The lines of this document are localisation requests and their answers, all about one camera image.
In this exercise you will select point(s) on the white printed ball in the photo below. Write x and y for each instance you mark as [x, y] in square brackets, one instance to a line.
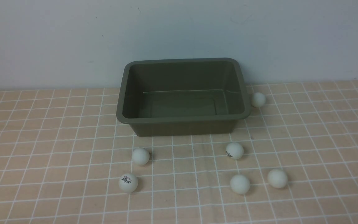
[234, 150]
[128, 183]

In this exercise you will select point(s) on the olive green plastic bin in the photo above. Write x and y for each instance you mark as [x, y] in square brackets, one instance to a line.
[182, 97]

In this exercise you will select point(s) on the peach checkered tablecloth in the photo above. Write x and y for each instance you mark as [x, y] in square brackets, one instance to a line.
[63, 151]

